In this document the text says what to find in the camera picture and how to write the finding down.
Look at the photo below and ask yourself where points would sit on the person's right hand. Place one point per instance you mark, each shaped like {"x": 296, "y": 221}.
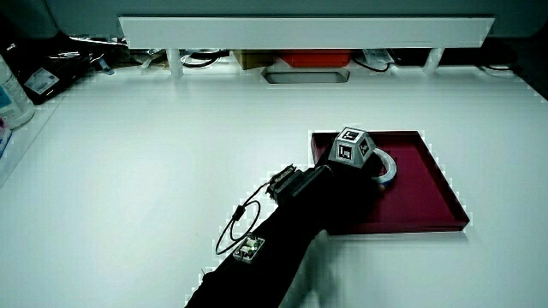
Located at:
{"x": 351, "y": 188}

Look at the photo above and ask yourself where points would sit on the white tape roll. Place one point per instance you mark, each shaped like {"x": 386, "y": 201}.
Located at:
{"x": 391, "y": 169}

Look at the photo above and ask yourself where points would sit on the dark red tray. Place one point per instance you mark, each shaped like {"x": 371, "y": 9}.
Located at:
{"x": 421, "y": 194}

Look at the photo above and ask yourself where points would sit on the small white connector box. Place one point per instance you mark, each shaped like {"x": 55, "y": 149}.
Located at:
{"x": 248, "y": 248}

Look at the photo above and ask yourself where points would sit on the orange box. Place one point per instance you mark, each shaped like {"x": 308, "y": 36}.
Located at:
{"x": 317, "y": 58}

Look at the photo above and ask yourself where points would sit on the brown cardboard box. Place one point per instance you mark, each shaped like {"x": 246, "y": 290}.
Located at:
{"x": 254, "y": 59}

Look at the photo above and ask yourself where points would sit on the white shelf riser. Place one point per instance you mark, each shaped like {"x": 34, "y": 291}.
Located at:
{"x": 299, "y": 32}

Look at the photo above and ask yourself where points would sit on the black bag with white label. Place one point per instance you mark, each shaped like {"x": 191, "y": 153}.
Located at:
{"x": 64, "y": 64}

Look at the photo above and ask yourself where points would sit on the white plastic bottle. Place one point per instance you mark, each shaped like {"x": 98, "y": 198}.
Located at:
{"x": 13, "y": 102}

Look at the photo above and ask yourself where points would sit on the blue and pink packet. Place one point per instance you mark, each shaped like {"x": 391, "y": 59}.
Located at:
{"x": 3, "y": 137}

